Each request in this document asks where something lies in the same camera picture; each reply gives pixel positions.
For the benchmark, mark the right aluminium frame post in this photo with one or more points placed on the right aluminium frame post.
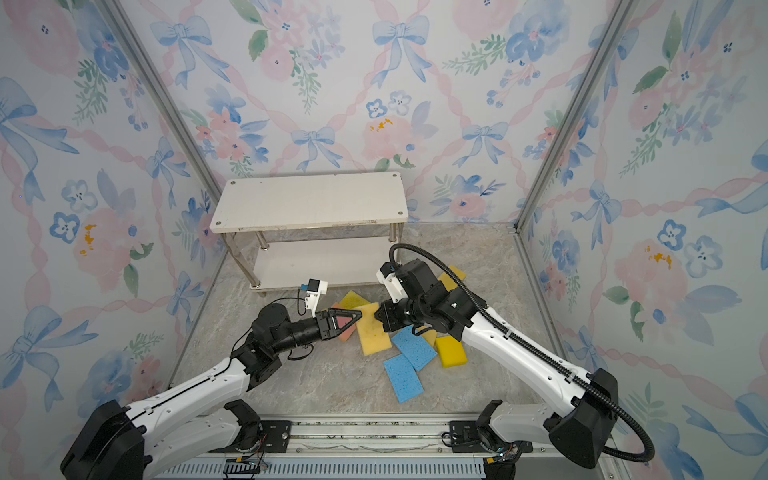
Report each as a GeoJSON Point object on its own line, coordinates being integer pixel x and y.
{"type": "Point", "coordinates": [608, 41]}

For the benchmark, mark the left aluminium frame post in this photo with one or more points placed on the left aluminium frame post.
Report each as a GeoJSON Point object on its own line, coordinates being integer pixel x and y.
{"type": "Point", "coordinates": [118, 20]}

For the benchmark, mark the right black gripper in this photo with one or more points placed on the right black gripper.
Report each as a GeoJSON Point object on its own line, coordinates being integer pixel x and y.
{"type": "Point", "coordinates": [389, 322]}

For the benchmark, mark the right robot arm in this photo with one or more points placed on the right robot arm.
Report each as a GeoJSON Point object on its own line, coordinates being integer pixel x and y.
{"type": "Point", "coordinates": [572, 416]}

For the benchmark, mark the white two-tier shelf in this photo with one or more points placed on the white two-tier shelf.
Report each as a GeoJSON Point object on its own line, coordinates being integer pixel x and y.
{"type": "Point", "coordinates": [250, 208]}

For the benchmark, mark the lower blue sponge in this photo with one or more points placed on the lower blue sponge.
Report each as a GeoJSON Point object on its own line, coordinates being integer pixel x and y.
{"type": "Point", "coordinates": [403, 378]}

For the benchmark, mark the bright yellow sponge right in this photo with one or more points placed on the bright yellow sponge right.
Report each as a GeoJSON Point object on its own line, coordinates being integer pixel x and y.
{"type": "Point", "coordinates": [451, 352]}

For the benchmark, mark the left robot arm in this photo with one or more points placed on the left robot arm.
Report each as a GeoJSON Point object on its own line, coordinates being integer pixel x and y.
{"type": "Point", "coordinates": [145, 438]}

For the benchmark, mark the upper blue sponge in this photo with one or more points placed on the upper blue sponge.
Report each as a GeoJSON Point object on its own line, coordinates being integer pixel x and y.
{"type": "Point", "coordinates": [415, 348]}

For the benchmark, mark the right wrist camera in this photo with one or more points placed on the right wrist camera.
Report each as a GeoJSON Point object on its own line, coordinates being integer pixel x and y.
{"type": "Point", "coordinates": [386, 276]}

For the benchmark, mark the aluminium frame post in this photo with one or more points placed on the aluminium frame post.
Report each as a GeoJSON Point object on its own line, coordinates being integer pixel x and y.
{"type": "Point", "coordinates": [608, 41]}
{"type": "Point", "coordinates": [118, 20]}

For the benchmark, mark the yellow sponge beside pink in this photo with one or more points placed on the yellow sponge beside pink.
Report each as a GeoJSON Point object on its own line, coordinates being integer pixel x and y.
{"type": "Point", "coordinates": [352, 301]}

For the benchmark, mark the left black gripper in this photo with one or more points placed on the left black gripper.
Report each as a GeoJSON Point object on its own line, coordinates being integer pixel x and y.
{"type": "Point", "coordinates": [330, 314]}

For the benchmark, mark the yellow sponge under blue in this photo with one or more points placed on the yellow sponge under blue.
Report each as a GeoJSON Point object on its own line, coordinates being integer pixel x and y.
{"type": "Point", "coordinates": [430, 337]}

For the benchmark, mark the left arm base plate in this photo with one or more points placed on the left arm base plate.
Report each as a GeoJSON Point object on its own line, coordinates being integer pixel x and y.
{"type": "Point", "coordinates": [271, 436]}

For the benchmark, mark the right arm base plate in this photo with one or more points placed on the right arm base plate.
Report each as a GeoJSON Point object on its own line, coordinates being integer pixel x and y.
{"type": "Point", "coordinates": [480, 436]}

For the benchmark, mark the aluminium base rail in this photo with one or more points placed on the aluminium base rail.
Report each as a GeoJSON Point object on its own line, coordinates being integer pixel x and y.
{"type": "Point", "coordinates": [346, 446]}

